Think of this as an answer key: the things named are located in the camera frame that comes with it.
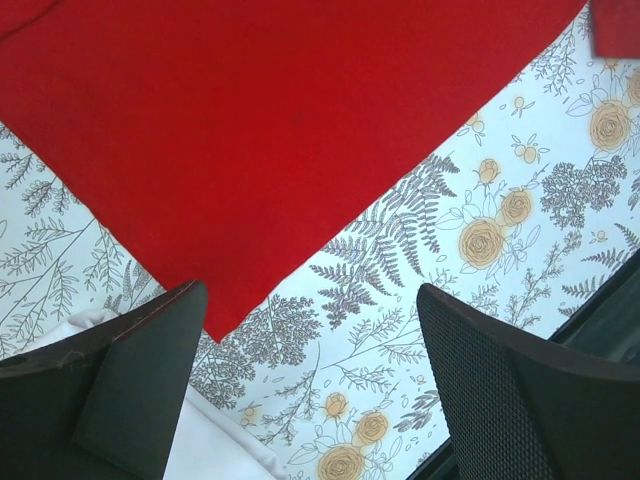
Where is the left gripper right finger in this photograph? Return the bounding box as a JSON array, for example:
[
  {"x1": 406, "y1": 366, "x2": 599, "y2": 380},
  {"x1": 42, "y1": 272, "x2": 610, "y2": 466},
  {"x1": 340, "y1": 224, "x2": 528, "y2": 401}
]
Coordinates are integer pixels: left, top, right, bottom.
[{"x1": 417, "y1": 282, "x2": 640, "y2": 480}]

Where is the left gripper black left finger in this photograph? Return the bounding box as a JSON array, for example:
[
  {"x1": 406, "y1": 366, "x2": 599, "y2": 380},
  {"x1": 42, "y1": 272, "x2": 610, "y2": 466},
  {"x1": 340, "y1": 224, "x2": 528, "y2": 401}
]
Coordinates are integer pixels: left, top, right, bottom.
[{"x1": 1, "y1": 281, "x2": 208, "y2": 479}]

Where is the red t shirt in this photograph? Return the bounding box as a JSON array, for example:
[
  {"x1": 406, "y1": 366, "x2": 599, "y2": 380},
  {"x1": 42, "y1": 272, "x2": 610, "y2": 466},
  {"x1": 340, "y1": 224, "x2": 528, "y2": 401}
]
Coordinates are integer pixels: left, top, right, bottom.
[{"x1": 1, "y1": 1, "x2": 639, "y2": 354}]

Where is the white folded t shirt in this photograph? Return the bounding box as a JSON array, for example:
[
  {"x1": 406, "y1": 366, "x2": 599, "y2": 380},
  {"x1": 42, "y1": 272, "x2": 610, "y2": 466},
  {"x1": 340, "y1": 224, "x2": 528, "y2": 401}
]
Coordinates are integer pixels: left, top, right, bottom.
[{"x1": 64, "y1": 308, "x2": 286, "y2": 480}]

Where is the floral patterned table mat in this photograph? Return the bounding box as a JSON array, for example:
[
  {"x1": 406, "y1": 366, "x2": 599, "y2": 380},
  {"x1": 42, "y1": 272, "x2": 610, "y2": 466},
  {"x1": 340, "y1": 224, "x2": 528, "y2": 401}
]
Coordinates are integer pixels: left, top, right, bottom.
[{"x1": 0, "y1": 4, "x2": 640, "y2": 480}]

